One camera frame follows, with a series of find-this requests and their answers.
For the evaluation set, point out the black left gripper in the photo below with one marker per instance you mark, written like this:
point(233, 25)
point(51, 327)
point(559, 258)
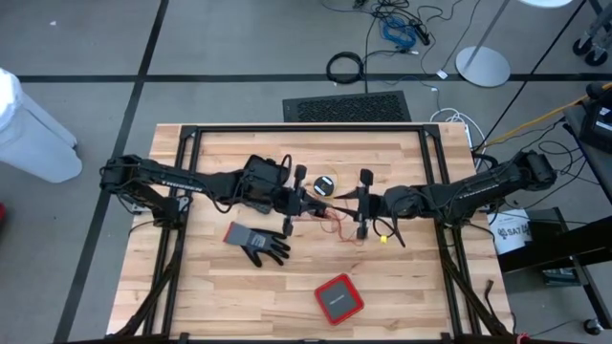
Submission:
point(289, 200)

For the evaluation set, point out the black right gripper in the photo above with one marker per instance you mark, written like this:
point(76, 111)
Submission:
point(392, 203)

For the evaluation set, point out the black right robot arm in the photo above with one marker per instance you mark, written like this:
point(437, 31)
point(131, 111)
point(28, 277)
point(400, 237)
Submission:
point(483, 186)

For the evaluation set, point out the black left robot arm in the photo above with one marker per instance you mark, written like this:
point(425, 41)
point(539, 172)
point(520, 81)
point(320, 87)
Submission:
point(158, 179)

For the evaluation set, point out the grey black work glove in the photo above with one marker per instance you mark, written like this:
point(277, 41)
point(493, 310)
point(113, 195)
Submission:
point(258, 241)

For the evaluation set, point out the black screwdriver bit case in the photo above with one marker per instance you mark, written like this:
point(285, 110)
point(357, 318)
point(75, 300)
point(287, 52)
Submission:
point(263, 165)

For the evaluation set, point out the red box with grey lid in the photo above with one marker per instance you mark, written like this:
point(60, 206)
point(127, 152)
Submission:
point(338, 299)

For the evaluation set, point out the grey floor stand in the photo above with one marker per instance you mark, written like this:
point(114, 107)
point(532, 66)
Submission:
point(483, 67)

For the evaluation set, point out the black desk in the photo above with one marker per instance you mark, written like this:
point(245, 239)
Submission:
point(564, 243)

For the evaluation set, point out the black side table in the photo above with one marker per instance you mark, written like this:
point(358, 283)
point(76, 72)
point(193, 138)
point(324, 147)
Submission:
point(597, 129)

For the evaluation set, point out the wheeled cart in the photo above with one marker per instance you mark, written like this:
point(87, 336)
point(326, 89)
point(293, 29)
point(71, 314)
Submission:
point(583, 46)

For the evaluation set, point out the white trash bin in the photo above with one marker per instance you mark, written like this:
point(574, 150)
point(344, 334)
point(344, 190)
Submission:
point(33, 143)

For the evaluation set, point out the black table frame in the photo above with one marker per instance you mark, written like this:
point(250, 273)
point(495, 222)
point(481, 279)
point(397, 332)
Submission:
point(311, 128)

